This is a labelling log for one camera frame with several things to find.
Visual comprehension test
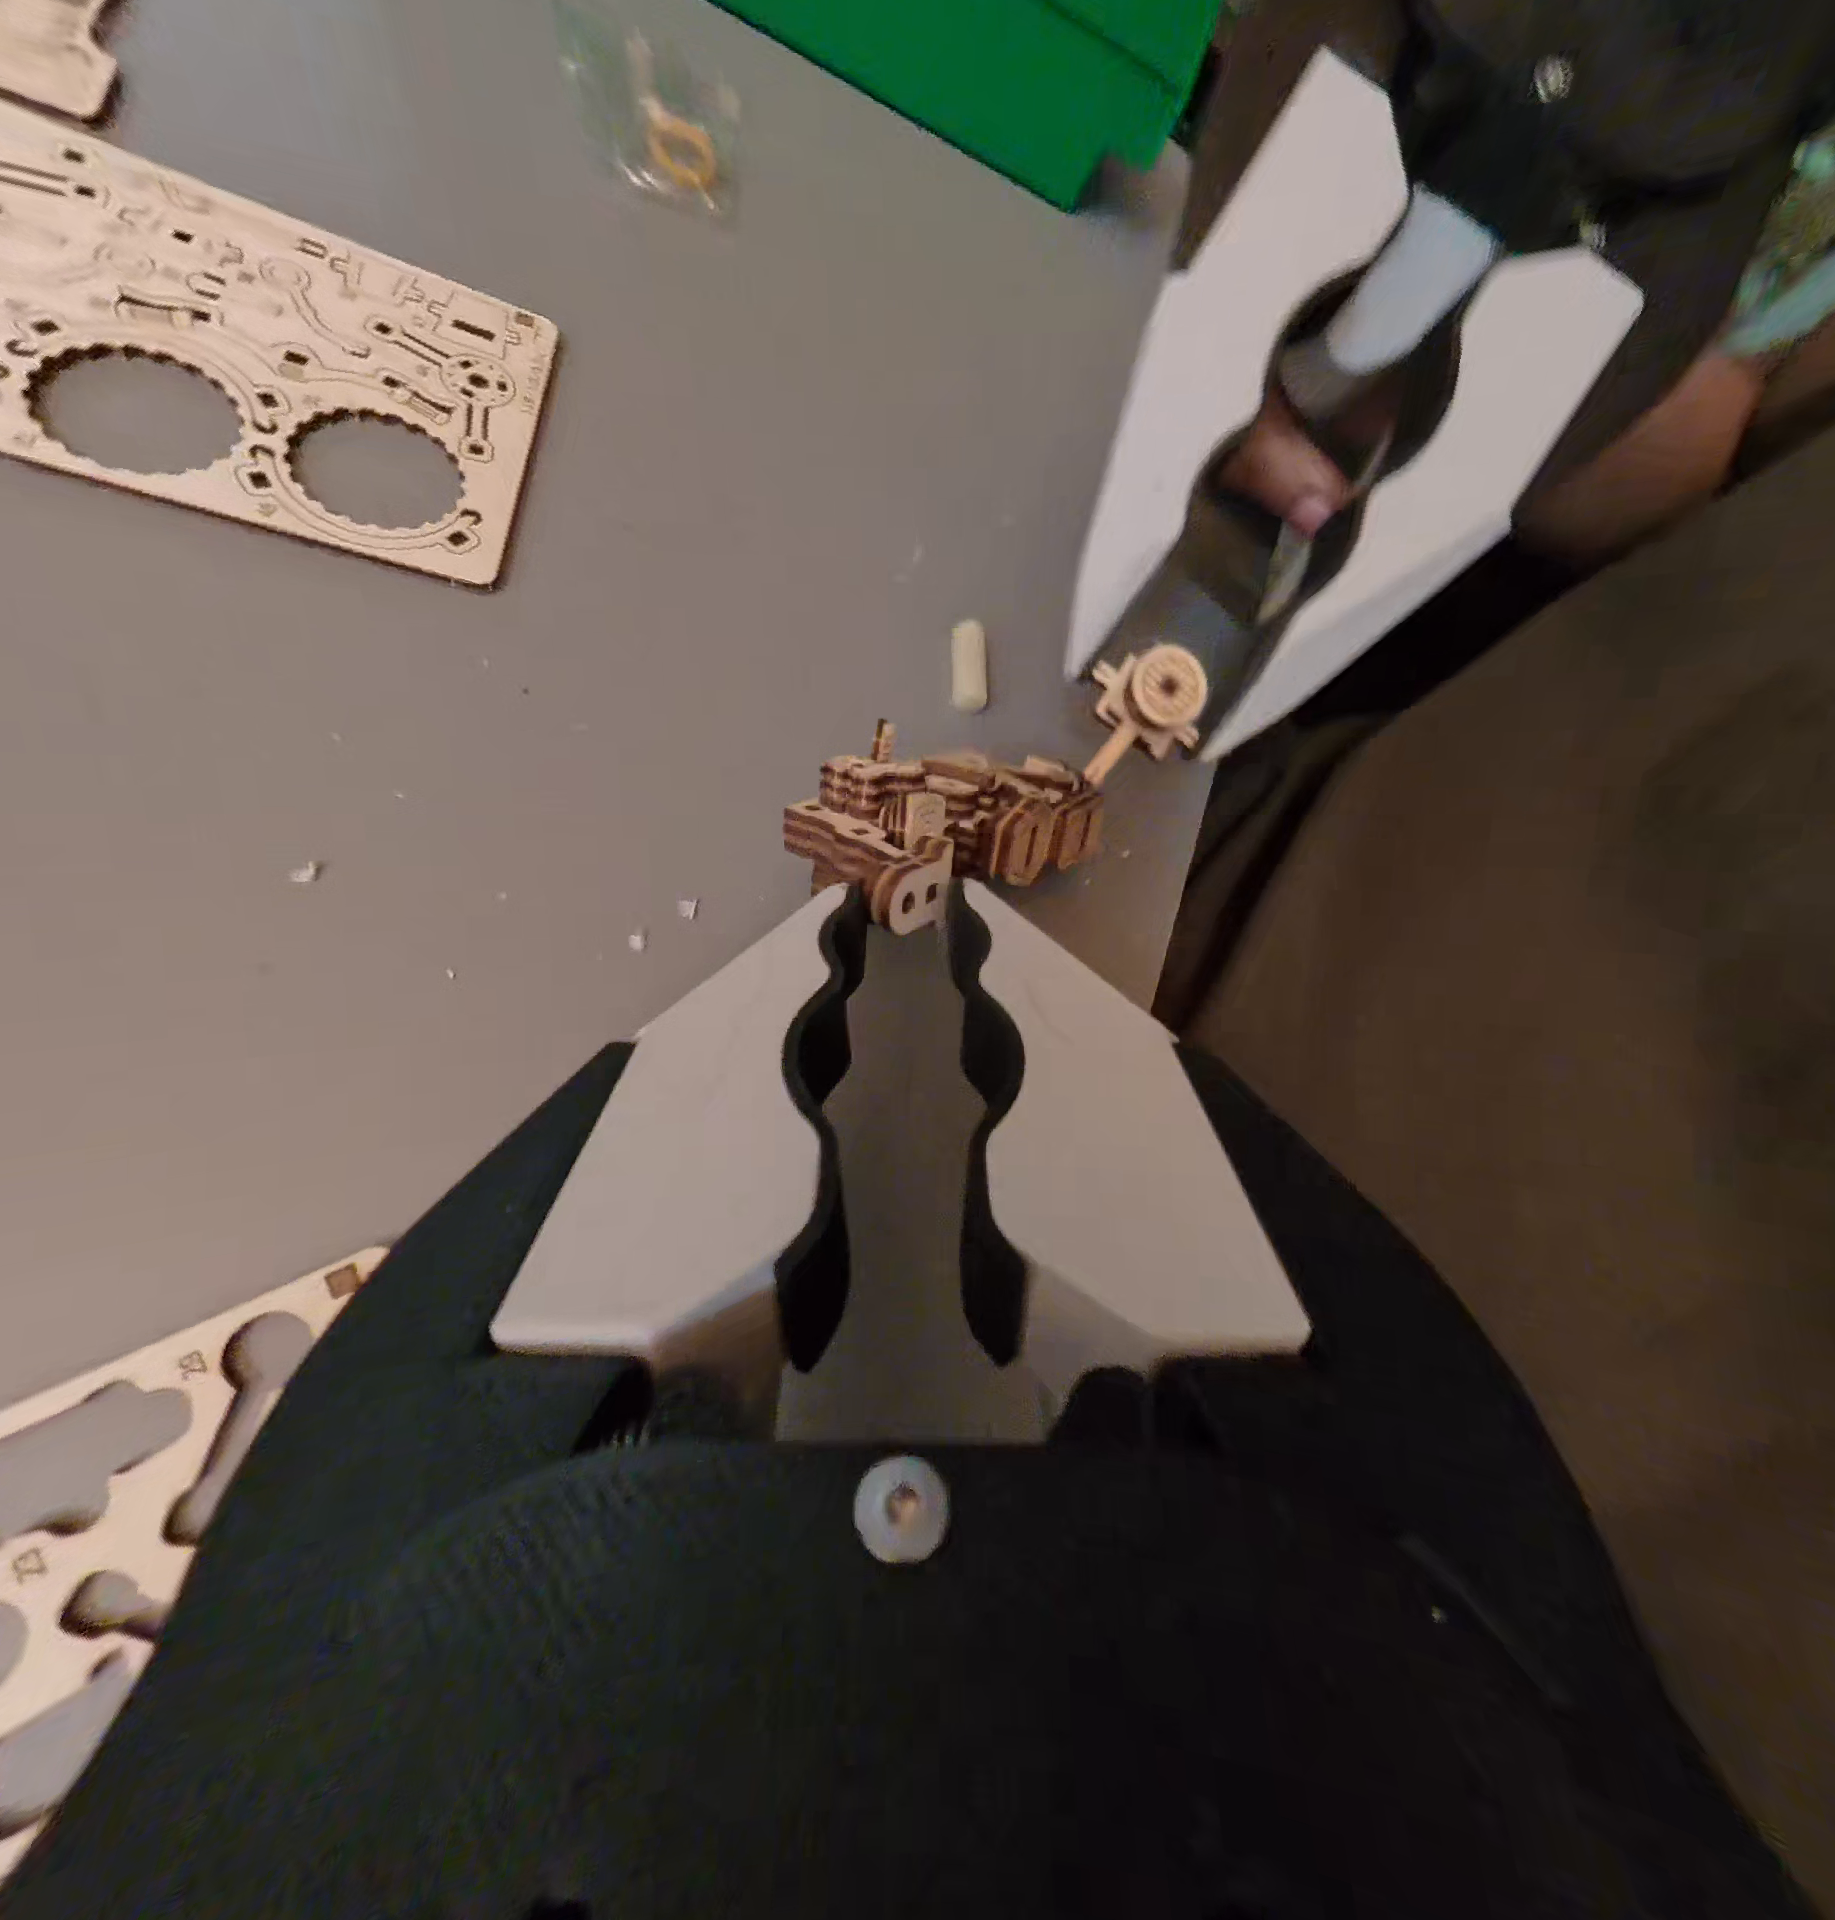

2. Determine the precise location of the green plastic bin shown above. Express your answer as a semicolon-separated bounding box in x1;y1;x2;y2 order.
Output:
708;0;1229;212

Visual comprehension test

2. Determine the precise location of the small wooden disc part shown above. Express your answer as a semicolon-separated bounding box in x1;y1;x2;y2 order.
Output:
1086;639;1211;786

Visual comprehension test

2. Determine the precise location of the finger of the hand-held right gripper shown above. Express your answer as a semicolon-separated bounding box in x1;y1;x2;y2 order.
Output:
1189;243;1649;764
1064;42;1417;691

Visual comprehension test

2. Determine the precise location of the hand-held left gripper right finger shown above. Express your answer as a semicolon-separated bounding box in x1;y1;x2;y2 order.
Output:
948;881;1315;1374

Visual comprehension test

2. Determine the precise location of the person's trouser leg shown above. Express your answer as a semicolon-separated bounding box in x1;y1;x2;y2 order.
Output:
1157;403;1835;1920

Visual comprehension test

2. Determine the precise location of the grey desk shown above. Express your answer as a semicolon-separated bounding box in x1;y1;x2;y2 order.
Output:
0;0;1225;1847

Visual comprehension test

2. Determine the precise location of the clear plastic bag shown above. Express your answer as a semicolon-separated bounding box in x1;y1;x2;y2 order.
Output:
554;0;746;227

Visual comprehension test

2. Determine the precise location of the person's right hand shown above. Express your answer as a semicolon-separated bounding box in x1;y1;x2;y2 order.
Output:
1223;402;1375;538

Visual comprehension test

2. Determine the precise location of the wooden sheet with gear holes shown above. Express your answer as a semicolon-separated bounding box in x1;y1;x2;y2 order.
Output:
0;82;564;591

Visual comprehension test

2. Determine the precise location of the wooden sheet with rounded cutouts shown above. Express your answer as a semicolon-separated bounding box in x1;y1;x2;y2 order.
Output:
0;1243;398;1920

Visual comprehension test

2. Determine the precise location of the assembled wooden puzzle model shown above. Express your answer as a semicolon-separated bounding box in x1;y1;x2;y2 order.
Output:
782;715;1112;942

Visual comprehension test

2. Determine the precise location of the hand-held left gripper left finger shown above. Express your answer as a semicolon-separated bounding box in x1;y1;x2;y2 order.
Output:
490;881;866;1374

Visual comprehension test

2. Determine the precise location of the small wooden sheet piece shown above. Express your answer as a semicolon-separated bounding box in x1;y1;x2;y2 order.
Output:
0;0;124;125

